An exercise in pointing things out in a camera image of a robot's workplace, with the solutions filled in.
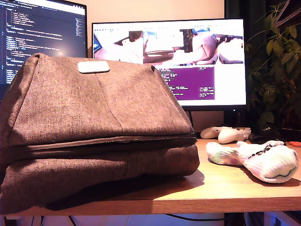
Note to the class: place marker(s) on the dark table leg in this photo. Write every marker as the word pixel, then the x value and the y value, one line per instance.
pixel 234 220

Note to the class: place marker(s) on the white patterned sock pair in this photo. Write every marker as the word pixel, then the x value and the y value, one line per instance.
pixel 270 162

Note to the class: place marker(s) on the black monitor stand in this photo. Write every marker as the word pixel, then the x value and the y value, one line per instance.
pixel 235 118

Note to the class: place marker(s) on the black monitor showing code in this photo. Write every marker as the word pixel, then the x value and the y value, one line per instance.
pixel 47 28

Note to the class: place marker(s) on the black wallet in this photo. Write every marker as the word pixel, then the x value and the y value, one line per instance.
pixel 258 139

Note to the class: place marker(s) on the dark plant pot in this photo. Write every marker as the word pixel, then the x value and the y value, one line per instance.
pixel 291 134

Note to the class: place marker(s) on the black monitor showing camera views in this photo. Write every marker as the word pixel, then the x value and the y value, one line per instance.
pixel 223 82

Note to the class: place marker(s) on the grey fabric backpack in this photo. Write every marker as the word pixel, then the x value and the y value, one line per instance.
pixel 70 106

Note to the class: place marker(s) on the white game controller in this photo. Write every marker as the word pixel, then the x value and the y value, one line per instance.
pixel 229 136

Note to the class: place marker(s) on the green leafy houseplant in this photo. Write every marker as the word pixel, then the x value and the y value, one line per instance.
pixel 275 82

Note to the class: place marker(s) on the small orange object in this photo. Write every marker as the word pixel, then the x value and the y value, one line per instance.
pixel 295 143

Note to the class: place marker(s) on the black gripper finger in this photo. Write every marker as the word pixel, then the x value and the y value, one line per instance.
pixel 291 11

